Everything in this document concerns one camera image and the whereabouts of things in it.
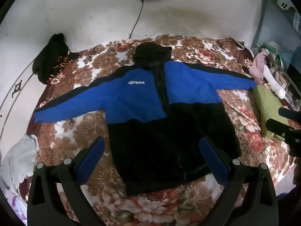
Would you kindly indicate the pink cloth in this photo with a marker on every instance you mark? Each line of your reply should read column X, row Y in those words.
column 258, row 63

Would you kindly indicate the white sock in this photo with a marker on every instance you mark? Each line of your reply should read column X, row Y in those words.
column 274, row 82

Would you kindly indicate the black cloth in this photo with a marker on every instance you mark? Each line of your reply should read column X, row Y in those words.
column 50, row 56

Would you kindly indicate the white crumpled cloth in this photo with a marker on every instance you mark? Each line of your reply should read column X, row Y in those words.
column 17, row 157

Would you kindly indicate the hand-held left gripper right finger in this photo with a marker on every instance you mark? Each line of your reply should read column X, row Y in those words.
column 214, row 161

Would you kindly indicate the blue and black hooded jacket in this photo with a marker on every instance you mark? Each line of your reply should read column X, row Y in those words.
column 141, row 103

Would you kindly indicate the green cushion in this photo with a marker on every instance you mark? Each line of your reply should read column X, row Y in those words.
column 268, row 108

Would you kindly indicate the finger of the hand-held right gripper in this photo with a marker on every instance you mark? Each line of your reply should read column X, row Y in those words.
column 278, row 126
column 290, row 114

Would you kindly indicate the blue metal frame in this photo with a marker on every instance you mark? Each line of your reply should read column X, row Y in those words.
column 261, row 16

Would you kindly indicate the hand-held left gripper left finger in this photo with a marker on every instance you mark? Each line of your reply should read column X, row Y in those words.
column 90, row 161

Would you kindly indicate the brown floral blanket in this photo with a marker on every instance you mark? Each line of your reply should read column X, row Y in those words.
column 77, row 131

